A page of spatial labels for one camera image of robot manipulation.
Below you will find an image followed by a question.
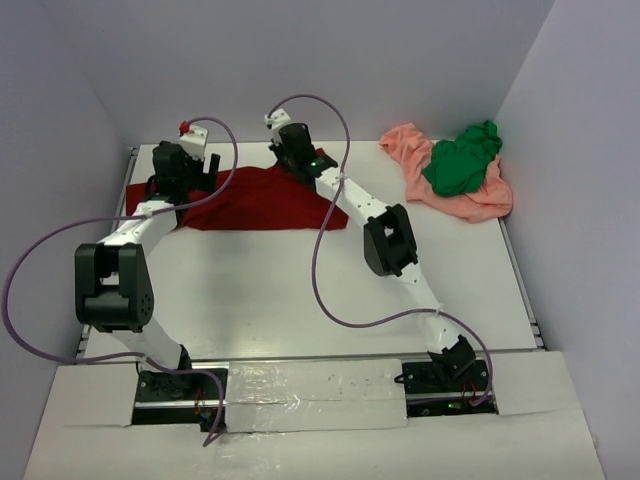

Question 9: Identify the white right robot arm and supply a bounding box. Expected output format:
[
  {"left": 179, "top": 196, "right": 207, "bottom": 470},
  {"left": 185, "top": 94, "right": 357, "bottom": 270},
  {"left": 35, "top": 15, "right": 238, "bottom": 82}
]
[{"left": 264, "top": 110, "right": 476, "bottom": 391}]

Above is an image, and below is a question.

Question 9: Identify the white cardboard front cover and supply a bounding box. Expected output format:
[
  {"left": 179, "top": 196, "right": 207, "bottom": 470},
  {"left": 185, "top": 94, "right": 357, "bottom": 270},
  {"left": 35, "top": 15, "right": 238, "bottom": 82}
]
[{"left": 25, "top": 350, "right": 603, "bottom": 479}]

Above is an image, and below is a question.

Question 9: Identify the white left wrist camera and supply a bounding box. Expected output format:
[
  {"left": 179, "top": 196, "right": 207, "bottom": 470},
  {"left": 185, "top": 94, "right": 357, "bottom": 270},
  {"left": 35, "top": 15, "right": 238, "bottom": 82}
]
[{"left": 179, "top": 121, "right": 208, "bottom": 161}]

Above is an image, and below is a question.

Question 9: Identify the green t-shirt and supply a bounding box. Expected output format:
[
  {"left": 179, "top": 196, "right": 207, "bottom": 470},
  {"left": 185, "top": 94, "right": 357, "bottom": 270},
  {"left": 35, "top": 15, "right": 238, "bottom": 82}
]
[{"left": 422, "top": 120, "right": 502, "bottom": 197}]

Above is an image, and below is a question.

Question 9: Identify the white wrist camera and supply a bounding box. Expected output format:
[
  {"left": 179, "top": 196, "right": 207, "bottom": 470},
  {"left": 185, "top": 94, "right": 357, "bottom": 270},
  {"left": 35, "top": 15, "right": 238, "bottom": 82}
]
[
  {"left": 179, "top": 121, "right": 208, "bottom": 161},
  {"left": 264, "top": 108, "right": 292, "bottom": 133}
]

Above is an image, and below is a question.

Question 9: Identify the red t-shirt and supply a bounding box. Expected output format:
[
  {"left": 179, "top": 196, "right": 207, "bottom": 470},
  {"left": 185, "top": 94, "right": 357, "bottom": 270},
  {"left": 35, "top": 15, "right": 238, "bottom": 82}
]
[{"left": 125, "top": 147, "right": 350, "bottom": 233}]

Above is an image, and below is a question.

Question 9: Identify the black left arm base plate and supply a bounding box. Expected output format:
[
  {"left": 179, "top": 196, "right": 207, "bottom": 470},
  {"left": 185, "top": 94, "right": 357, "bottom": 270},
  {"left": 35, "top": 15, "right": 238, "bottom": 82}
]
[{"left": 131, "top": 365, "right": 220, "bottom": 433}]

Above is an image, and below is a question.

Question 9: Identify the salmon pink t-shirt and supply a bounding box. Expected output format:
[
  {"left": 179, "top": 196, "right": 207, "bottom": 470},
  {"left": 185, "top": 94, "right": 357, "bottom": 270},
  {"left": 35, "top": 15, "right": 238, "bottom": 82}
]
[{"left": 379, "top": 123, "right": 513, "bottom": 223}]

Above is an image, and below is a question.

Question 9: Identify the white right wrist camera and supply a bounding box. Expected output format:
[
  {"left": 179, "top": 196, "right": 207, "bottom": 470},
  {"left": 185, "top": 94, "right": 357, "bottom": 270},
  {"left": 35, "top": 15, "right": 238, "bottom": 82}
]
[{"left": 264, "top": 108, "right": 292, "bottom": 133}]

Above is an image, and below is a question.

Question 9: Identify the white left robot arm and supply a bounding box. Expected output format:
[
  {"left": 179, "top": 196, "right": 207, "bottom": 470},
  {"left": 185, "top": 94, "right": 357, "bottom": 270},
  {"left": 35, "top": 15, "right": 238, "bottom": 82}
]
[{"left": 74, "top": 140, "right": 220, "bottom": 399}]

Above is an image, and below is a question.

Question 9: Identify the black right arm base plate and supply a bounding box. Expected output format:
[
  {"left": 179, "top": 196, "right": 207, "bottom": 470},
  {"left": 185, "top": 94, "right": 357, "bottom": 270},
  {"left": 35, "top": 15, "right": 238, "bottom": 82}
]
[{"left": 394, "top": 360, "right": 497, "bottom": 418}]

